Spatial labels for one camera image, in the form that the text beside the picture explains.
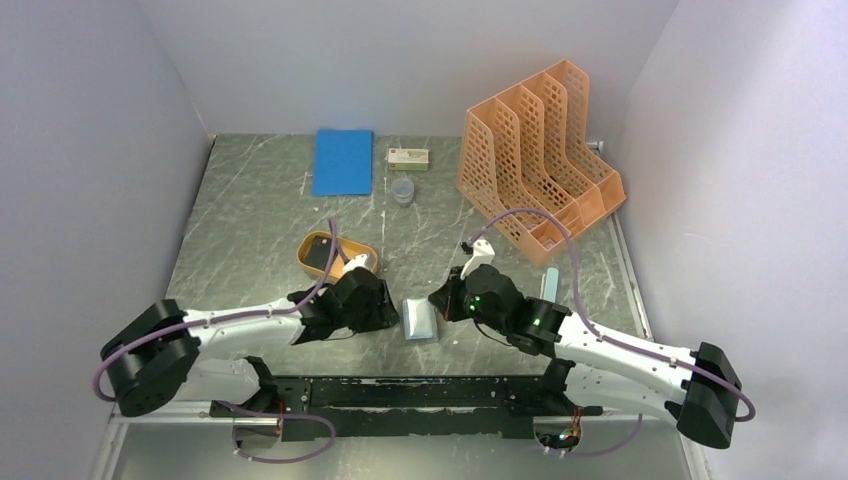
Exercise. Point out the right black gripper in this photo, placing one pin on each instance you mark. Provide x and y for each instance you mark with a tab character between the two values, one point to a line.
446	297

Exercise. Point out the grey card holder wallet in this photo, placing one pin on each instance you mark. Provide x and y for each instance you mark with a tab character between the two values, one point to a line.
419	319

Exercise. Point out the small clear plastic cup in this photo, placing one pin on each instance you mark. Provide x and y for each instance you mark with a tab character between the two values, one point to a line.
403	191

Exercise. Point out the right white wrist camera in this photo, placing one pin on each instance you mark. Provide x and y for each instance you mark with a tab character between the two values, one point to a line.
480	253

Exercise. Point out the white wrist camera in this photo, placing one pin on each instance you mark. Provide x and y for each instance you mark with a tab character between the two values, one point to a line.
365	261
480	253

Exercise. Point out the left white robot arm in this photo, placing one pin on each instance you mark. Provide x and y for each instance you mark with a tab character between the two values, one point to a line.
168	354

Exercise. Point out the small red white box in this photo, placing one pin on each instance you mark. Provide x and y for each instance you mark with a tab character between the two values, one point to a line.
407	159

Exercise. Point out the orange mesh file organizer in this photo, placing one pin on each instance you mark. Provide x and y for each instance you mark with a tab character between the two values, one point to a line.
524	152

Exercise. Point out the blue notebook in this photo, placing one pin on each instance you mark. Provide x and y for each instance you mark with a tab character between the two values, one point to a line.
343	161

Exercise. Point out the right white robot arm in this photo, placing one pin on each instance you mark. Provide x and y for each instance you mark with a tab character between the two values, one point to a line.
594	366

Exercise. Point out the orange oval tray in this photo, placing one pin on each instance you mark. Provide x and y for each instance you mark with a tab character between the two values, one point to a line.
348	248

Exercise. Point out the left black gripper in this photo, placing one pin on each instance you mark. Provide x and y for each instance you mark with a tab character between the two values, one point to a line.
383	314

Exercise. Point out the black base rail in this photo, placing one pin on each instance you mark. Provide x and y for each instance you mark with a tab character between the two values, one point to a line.
401	406

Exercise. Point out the black card in tray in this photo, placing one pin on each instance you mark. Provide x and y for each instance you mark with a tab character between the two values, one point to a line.
318	252

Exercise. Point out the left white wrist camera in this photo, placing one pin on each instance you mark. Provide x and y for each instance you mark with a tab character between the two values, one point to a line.
365	261

